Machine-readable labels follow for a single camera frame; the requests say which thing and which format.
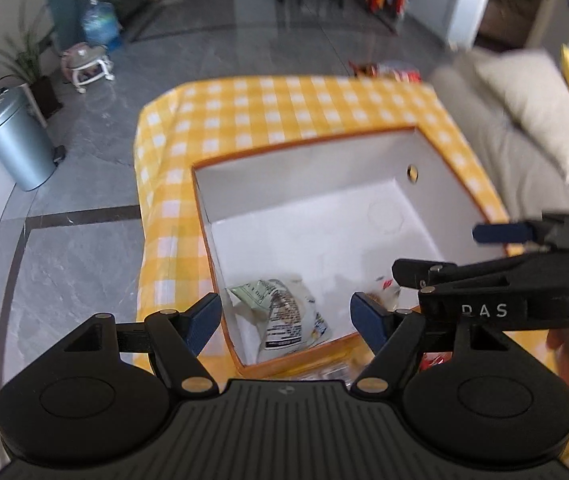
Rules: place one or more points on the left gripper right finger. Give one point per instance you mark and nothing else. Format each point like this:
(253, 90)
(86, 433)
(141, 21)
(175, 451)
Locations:
(395, 340)

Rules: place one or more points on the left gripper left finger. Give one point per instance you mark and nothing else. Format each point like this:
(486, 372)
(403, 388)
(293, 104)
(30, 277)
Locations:
(177, 339)

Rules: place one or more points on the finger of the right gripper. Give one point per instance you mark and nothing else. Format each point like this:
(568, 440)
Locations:
(418, 274)
(520, 232)

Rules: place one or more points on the red biscuit snack packet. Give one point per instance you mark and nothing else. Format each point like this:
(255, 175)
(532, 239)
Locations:
(385, 292)

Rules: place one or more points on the beige sofa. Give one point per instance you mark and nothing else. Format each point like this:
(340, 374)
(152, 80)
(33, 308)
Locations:
(525, 179)

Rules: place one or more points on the yellow checkered tablecloth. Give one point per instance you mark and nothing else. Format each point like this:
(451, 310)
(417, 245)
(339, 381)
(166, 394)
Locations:
(226, 118)

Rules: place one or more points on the green white snack packet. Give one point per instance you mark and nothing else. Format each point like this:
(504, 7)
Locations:
(285, 315)

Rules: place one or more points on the orange cardboard box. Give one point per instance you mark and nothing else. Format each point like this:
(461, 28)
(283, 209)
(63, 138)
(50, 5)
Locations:
(335, 213)

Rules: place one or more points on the cream cushion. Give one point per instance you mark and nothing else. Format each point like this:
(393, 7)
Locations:
(530, 86)

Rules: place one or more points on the red snack bags far edge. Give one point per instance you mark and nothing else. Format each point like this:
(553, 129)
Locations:
(395, 70)

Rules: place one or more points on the grey metal trash can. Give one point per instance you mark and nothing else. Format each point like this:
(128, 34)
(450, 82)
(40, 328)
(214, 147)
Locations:
(26, 150)

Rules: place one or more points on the small white round stool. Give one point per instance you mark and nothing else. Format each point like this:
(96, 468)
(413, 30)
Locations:
(83, 65)

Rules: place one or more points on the potted green plant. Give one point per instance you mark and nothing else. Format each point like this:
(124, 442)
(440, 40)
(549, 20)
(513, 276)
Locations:
(21, 58)

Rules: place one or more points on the blue water jug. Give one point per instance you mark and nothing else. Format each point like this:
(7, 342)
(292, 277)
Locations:
(100, 25)

